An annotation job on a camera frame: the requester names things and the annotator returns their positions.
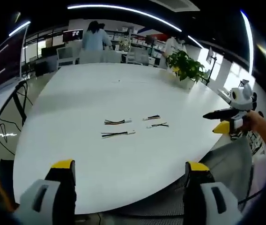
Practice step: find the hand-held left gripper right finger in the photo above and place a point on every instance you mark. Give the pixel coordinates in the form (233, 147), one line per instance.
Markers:
(213, 204)

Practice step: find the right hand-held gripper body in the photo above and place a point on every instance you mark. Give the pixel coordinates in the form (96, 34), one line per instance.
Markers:
(241, 98)

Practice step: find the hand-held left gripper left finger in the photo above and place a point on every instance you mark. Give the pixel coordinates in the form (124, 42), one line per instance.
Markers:
(41, 201)

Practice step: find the black tripod stand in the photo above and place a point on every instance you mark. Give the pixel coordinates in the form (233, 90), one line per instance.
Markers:
(211, 68)

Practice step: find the long ceiling light strip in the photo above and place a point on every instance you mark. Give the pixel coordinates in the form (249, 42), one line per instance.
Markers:
(128, 11)
(249, 39)

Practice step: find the green potted plant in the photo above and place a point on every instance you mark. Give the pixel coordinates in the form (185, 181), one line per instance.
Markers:
(186, 64)

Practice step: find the short ceiling light strip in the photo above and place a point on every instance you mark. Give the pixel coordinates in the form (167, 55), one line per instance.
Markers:
(195, 41)
(19, 28)

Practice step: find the white mesh office chair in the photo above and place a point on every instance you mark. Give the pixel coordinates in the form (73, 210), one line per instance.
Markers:
(66, 56)
(100, 57)
(137, 56)

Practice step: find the white storage shelves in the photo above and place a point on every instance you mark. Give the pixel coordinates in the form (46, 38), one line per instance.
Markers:
(142, 37)

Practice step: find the large dark monitor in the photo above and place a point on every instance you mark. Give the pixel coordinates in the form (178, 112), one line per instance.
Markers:
(5, 58)

